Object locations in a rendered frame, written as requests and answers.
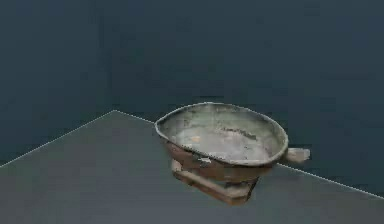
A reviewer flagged grey brown round pan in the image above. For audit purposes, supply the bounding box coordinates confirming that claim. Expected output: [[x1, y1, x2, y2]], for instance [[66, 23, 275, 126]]
[[154, 101, 311, 183]]

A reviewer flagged brown wooden stand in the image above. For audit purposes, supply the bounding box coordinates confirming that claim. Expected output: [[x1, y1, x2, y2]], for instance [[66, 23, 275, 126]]
[[171, 158, 260, 206]]

